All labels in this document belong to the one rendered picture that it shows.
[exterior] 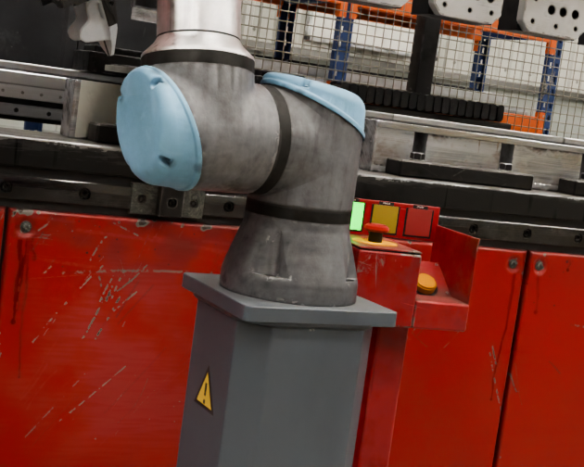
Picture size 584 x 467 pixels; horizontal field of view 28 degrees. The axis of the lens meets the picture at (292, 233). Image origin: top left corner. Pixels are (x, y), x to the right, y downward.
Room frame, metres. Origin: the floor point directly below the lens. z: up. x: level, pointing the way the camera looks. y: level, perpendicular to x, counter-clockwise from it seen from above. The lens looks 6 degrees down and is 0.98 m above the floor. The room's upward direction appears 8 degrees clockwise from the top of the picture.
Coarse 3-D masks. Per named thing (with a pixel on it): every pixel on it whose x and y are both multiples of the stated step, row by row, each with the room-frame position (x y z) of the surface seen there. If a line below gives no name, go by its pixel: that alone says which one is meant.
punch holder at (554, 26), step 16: (512, 0) 2.29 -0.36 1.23; (528, 0) 2.25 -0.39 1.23; (544, 0) 2.26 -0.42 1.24; (560, 0) 2.28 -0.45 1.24; (576, 0) 2.30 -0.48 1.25; (512, 16) 2.28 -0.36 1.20; (528, 16) 2.25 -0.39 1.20; (544, 16) 2.27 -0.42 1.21; (560, 16) 2.28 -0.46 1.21; (576, 16) 2.31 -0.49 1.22; (528, 32) 2.29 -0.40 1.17; (544, 32) 2.27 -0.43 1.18; (560, 32) 2.29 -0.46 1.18; (576, 32) 2.30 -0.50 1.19
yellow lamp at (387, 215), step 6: (378, 210) 1.91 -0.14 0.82; (384, 210) 1.92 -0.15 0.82; (390, 210) 1.92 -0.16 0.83; (396, 210) 1.92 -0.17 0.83; (378, 216) 1.91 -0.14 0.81; (384, 216) 1.92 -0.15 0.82; (390, 216) 1.92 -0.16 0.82; (396, 216) 1.92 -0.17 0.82; (378, 222) 1.91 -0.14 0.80; (384, 222) 1.92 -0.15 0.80; (390, 222) 1.92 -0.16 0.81; (396, 222) 1.92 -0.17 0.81; (390, 228) 1.92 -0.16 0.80
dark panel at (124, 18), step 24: (0, 0) 2.36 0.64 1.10; (24, 0) 2.38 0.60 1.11; (120, 0) 2.46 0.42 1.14; (0, 24) 2.36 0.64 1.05; (24, 24) 2.38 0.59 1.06; (48, 24) 2.40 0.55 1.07; (120, 24) 2.47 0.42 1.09; (144, 24) 2.49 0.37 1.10; (0, 48) 2.36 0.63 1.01; (24, 48) 2.38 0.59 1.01; (48, 48) 2.40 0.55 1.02; (72, 48) 2.42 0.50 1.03; (144, 48) 2.49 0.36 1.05
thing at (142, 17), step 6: (132, 0) 1.96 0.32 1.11; (138, 0) 1.95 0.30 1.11; (144, 0) 1.95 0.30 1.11; (150, 0) 1.96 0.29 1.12; (156, 0) 1.96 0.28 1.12; (132, 6) 1.96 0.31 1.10; (138, 6) 1.95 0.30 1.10; (144, 6) 1.95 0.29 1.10; (150, 6) 1.96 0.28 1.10; (156, 6) 1.96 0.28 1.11; (132, 12) 1.95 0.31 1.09; (138, 12) 1.96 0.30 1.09; (144, 12) 1.96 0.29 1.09; (150, 12) 1.97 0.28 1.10; (156, 12) 1.97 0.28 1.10; (132, 18) 1.95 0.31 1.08; (138, 18) 1.96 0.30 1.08; (144, 18) 1.96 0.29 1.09; (150, 18) 1.97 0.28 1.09; (156, 18) 1.97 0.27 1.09
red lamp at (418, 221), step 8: (408, 208) 1.93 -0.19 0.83; (416, 208) 1.94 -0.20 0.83; (408, 216) 1.93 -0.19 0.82; (416, 216) 1.94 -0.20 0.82; (424, 216) 1.94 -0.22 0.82; (408, 224) 1.93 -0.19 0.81; (416, 224) 1.94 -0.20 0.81; (424, 224) 1.94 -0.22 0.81; (408, 232) 1.93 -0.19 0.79; (416, 232) 1.94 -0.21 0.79; (424, 232) 1.94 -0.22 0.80
